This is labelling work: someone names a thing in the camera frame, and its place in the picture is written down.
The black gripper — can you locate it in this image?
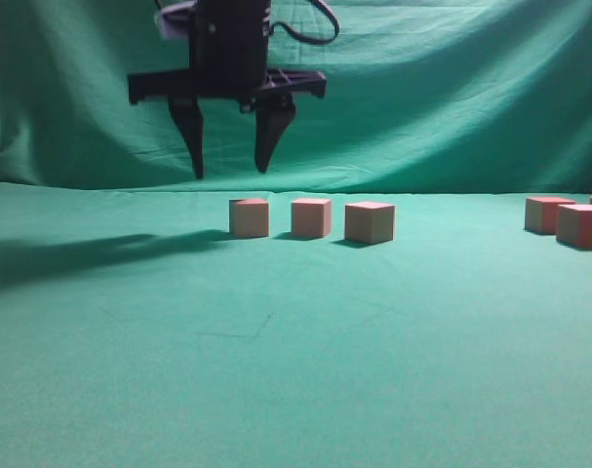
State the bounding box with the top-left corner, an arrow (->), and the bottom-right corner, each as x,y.
127,1 -> 327,179

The green cloth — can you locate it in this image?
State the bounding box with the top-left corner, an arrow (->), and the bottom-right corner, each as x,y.
0,1 -> 592,467

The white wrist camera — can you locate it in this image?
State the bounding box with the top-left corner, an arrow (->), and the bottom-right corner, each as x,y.
153,1 -> 197,40

